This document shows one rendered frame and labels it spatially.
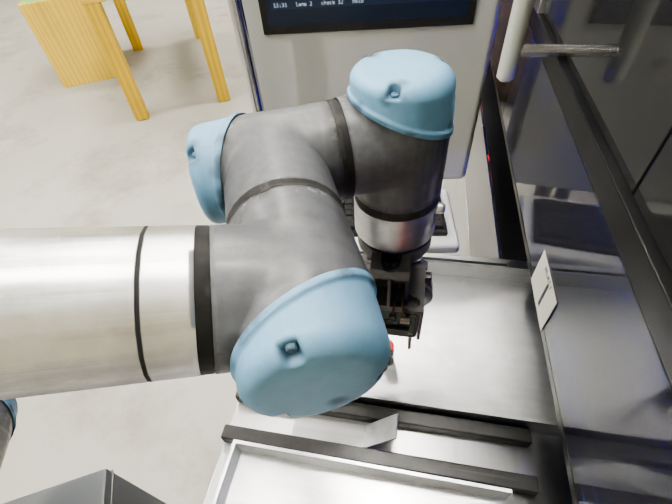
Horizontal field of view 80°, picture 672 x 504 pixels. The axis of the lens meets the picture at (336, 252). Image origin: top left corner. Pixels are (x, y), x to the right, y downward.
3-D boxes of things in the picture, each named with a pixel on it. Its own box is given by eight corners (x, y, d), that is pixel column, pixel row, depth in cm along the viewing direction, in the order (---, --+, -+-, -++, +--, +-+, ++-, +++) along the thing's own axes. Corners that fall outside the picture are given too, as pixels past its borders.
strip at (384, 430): (396, 429, 55) (398, 413, 50) (395, 453, 53) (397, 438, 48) (296, 415, 57) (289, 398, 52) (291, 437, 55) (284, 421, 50)
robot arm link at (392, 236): (359, 165, 38) (447, 170, 37) (360, 202, 42) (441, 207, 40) (347, 218, 33) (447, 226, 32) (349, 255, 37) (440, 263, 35)
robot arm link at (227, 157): (175, 195, 22) (369, 158, 23) (182, 102, 29) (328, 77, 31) (216, 284, 28) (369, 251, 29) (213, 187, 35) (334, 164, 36)
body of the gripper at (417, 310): (351, 334, 45) (347, 264, 36) (362, 275, 50) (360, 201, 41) (421, 343, 43) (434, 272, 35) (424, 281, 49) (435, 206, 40)
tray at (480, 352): (554, 284, 69) (561, 271, 67) (591, 441, 52) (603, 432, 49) (359, 266, 75) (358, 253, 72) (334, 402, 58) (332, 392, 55)
